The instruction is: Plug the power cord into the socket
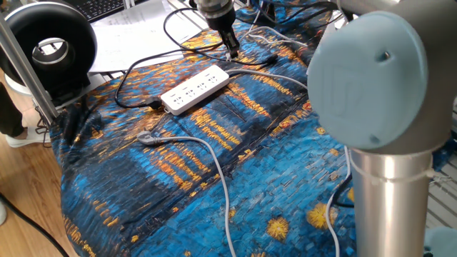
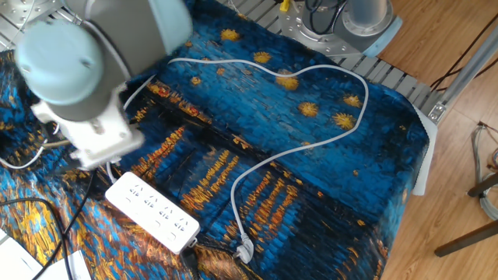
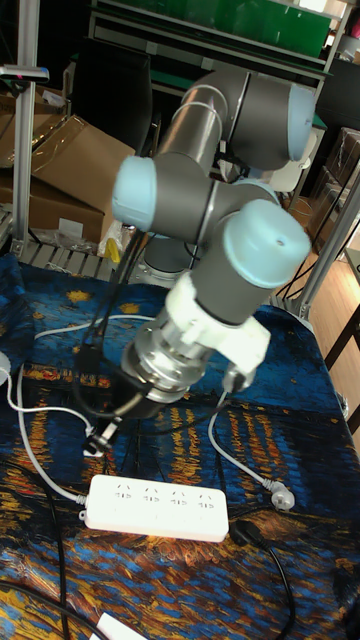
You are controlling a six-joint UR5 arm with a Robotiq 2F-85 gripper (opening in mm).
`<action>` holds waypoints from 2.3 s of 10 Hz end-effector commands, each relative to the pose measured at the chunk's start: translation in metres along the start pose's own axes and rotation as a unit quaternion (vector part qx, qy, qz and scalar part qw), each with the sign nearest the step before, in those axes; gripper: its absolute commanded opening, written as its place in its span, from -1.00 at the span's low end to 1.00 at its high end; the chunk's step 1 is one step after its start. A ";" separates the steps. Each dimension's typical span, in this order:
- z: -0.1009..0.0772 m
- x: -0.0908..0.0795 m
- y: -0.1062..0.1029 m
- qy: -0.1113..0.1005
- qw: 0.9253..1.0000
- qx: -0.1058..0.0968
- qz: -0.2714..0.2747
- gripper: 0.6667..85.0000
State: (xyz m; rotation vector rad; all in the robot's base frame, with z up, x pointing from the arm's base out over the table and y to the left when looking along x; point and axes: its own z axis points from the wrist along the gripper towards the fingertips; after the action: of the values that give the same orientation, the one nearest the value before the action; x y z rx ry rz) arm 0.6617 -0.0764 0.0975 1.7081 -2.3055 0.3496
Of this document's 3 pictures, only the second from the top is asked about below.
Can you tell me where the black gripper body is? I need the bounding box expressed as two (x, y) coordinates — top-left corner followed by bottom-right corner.
(56, 161), (97, 177)

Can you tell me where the thin white two-prong cord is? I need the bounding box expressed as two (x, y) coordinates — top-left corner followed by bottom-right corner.
(0, 123), (60, 170)

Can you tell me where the white power strip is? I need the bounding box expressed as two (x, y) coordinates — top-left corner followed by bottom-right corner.
(104, 171), (202, 256)

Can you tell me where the white flat box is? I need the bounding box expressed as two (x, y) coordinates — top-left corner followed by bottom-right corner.
(0, 229), (44, 280)
(38, 250), (93, 280)

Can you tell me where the perforated aluminium plate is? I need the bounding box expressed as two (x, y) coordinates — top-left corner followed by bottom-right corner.
(0, 0), (67, 30)

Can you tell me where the starry night patterned tablecloth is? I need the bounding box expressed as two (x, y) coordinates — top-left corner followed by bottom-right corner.
(0, 0), (439, 280)

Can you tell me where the dark wooden furniture leg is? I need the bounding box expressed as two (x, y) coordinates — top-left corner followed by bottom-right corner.
(466, 173), (498, 198)
(434, 219), (498, 258)

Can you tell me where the black plug with cable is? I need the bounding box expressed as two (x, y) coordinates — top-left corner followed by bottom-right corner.
(179, 245), (200, 280)

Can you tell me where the thin white wire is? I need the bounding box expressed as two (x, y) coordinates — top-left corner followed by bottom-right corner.
(5, 0), (37, 50)

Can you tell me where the thick white three-prong cord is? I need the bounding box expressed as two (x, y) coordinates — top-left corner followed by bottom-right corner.
(105, 57), (370, 264)

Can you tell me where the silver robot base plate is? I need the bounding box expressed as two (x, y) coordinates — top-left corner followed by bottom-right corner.
(278, 0), (370, 59)

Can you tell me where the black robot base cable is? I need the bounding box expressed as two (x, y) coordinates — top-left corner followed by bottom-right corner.
(305, 0), (347, 36)

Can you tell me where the black floor cable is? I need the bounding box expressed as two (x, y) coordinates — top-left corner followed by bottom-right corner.
(430, 13), (498, 89)
(434, 57), (498, 93)

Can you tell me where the grey floor cable bundle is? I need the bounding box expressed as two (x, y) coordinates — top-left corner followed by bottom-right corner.
(470, 122), (498, 221)

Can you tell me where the aluminium frame post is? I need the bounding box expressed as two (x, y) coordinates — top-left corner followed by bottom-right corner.
(427, 25), (498, 125)

